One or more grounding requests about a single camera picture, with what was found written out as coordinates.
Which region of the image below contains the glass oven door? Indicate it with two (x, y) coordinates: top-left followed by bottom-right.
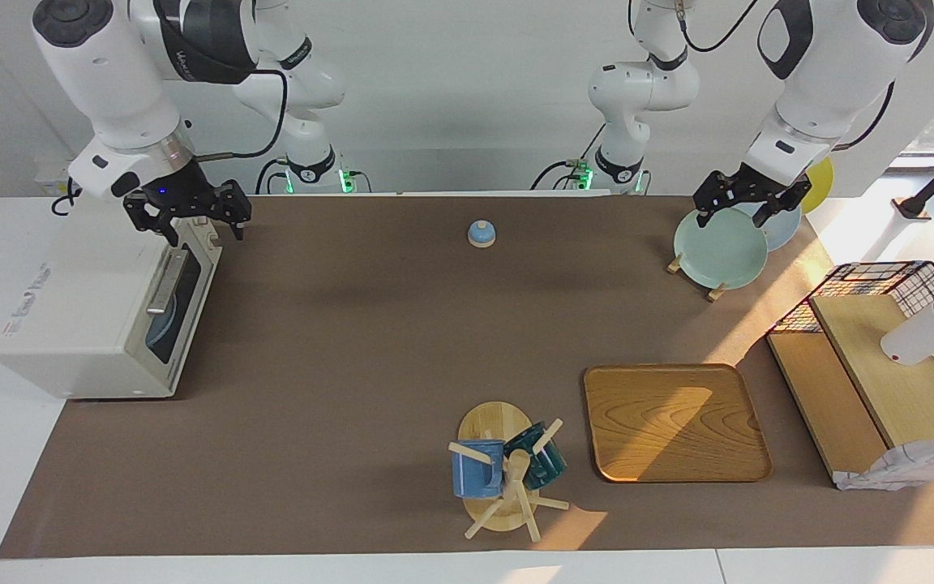
(131, 219), (223, 398)

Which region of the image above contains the white toaster oven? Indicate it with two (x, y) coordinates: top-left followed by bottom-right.
(0, 188), (223, 400)

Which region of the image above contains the light blue racked plate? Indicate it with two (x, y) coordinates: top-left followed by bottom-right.
(733, 199), (802, 252)

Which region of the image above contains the pale green plate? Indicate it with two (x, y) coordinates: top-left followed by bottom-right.
(673, 208), (769, 290)

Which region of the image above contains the yellow plate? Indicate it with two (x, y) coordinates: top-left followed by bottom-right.
(803, 157), (834, 214)

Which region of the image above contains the wooden plate rack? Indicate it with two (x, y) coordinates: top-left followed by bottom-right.
(666, 253), (729, 303)

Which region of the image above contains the brown table mat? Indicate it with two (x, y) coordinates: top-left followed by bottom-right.
(0, 195), (934, 559)

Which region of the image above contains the white cup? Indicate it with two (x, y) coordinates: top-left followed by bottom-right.
(880, 297), (934, 367)

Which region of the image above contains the wooden step shelf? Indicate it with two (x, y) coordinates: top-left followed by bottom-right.
(765, 294), (934, 486)

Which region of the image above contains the wooden tray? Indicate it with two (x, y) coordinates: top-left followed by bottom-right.
(583, 363), (773, 483)

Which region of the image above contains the grey patterned cloth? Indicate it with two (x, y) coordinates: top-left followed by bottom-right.
(833, 436), (934, 492)

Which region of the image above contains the wooden mug tree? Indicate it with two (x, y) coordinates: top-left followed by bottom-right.
(448, 401), (570, 543)

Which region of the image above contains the dark green mug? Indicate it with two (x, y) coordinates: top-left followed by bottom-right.
(503, 422), (568, 491)

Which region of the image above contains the blue mug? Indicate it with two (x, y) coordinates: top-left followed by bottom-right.
(452, 439), (507, 499)

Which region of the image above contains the black right base cable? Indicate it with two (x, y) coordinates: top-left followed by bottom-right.
(255, 158), (289, 195)

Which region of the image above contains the black base cable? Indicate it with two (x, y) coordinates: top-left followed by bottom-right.
(255, 158), (289, 195)
(530, 160), (591, 191)

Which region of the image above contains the black coiled cable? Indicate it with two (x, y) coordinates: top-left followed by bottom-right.
(51, 177), (83, 216)

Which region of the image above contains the black wire basket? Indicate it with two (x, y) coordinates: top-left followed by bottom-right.
(767, 260), (934, 431)

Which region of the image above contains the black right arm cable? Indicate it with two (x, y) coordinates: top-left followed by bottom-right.
(191, 69), (288, 160)

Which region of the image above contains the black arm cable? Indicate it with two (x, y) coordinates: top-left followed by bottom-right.
(191, 69), (288, 160)
(832, 79), (898, 152)

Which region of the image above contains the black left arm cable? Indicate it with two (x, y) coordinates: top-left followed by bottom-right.
(832, 79), (898, 152)

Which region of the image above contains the black left base cable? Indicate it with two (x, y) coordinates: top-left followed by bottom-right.
(530, 160), (591, 191)

